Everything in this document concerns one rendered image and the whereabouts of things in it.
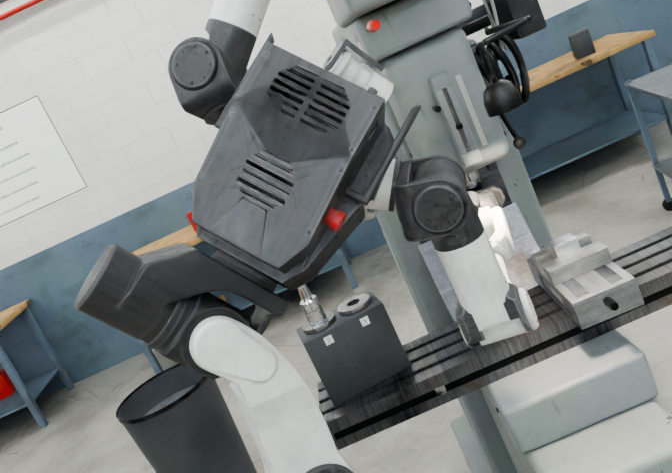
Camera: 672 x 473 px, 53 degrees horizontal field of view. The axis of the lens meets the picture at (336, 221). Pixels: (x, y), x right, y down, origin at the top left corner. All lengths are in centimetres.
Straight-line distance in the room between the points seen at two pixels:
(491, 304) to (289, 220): 40
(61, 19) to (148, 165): 134
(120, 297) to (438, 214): 50
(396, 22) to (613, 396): 95
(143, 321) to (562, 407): 97
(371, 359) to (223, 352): 72
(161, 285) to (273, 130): 29
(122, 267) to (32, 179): 524
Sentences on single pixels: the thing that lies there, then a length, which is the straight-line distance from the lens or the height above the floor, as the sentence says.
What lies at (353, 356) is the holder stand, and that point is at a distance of 172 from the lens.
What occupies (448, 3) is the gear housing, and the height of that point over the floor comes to 168.
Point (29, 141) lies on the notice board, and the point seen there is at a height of 207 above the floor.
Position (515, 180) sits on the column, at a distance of 211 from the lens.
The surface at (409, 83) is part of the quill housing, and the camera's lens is 154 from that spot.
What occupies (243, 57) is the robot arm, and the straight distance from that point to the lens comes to 123.
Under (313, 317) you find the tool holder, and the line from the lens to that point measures 171.
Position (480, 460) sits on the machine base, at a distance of 260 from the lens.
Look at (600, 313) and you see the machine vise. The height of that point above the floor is 93.
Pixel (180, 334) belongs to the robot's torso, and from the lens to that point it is 108.
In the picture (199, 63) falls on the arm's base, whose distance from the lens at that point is 117.
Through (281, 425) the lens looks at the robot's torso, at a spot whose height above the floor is 118.
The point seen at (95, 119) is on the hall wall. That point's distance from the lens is 606.
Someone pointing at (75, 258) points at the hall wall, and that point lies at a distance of 632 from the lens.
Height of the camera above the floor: 169
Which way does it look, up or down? 13 degrees down
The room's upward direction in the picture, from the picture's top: 25 degrees counter-clockwise
